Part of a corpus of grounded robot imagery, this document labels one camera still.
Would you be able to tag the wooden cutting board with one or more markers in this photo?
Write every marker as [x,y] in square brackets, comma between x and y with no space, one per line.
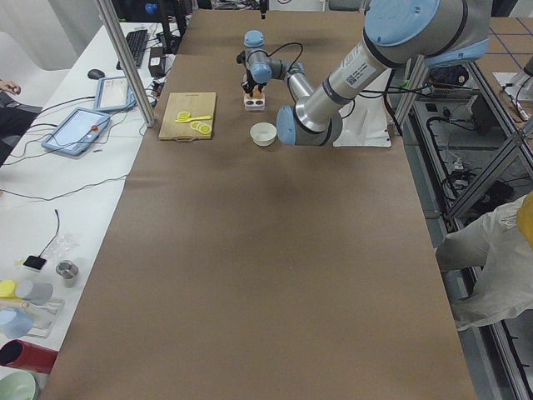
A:
[197,104]

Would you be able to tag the upper blue teach pendant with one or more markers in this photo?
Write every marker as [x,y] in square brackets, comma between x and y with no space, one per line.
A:
[113,95]

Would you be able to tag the clear plastic egg box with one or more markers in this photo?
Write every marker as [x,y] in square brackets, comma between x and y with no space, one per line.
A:
[255,102]

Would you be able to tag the person in beige clothes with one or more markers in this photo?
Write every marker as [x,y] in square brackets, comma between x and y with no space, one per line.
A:
[500,243]

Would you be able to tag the red cylinder cup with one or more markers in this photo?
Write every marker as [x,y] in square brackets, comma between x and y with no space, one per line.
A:
[28,356]

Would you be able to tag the black computer mouse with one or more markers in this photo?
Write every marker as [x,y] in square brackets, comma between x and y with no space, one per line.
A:
[95,74]

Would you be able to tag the blue teach pendant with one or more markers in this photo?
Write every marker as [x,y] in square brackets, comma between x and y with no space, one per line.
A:
[113,95]
[77,132]

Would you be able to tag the green bowl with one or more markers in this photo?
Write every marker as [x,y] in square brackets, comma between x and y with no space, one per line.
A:
[19,386]

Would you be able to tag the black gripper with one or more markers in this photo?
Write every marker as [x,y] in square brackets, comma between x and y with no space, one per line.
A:
[251,82]

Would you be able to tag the lower blue teach pendant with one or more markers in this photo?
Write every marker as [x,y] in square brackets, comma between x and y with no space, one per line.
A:
[77,132]

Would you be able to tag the light blue cup on rack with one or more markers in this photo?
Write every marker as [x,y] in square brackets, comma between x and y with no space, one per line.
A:
[15,323]

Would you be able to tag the yellow cup on rack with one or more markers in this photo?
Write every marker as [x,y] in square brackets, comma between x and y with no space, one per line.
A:
[8,289]

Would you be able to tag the small metal cup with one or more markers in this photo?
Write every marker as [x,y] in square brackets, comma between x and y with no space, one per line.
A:
[68,271]

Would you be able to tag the black square pad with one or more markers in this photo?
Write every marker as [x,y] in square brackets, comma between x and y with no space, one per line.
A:
[35,263]

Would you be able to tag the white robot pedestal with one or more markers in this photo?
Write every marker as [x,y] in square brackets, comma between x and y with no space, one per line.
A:
[364,124]

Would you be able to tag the aluminium frame post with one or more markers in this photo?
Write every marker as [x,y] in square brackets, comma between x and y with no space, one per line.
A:
[114,30]

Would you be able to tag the yellow toy knife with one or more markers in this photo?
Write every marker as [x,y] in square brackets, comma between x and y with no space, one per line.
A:
[200,118]

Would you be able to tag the grey cup on rack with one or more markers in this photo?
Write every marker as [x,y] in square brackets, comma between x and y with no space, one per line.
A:
[37,293]

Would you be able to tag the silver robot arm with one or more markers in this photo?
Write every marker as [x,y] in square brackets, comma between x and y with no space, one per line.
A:
[445,33]

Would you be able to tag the white bowl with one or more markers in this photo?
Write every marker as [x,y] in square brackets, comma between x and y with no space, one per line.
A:
[263,134]

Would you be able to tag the lemon slice on knife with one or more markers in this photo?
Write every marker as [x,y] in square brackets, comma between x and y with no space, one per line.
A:
[183,117]

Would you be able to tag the black keyboard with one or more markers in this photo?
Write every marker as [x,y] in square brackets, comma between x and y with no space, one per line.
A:
[137,44]

